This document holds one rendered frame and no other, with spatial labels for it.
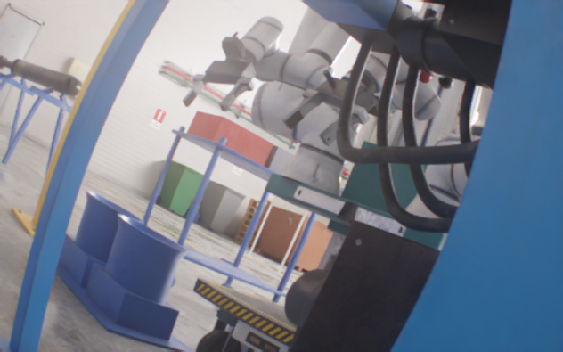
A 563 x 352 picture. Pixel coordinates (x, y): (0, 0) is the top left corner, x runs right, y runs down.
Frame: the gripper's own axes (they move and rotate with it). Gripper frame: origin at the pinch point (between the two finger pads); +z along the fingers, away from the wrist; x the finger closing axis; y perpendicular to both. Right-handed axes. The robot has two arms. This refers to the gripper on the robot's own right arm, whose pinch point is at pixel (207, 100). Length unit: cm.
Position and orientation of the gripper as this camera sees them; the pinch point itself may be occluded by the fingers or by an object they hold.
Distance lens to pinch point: 164.5
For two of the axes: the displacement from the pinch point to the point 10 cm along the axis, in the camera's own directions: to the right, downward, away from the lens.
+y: 2.9, 6.3, 7.2
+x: -8.4, -2.0, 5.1
